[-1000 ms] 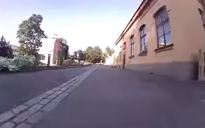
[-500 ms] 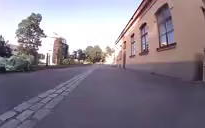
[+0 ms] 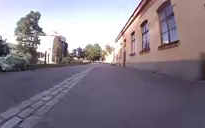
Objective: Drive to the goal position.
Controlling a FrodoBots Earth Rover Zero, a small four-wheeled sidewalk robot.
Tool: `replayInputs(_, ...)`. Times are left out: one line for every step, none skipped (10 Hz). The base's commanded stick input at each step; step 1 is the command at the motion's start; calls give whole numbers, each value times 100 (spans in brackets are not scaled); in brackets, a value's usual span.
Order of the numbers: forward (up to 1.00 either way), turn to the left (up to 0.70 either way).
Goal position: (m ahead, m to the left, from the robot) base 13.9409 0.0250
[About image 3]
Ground row of trees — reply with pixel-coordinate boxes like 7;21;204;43
69;43;116;63

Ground grey asphalt pavement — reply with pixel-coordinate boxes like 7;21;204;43
33;63;205;128

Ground grass verge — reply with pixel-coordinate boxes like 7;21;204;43
26;61;88;70

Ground white building with dark tower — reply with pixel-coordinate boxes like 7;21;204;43
35;32;70;65

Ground tall tree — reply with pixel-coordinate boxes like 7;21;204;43
13;10;47;64

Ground grey cobblestone strip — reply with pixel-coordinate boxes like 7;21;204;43
0;64;98;128

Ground grey asphalt road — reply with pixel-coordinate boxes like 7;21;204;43
0;63;94;118

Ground yellow building with dark windows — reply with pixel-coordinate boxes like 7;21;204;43
113;0;205;83

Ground pale green bushes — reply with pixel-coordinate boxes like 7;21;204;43
0;53;31;73

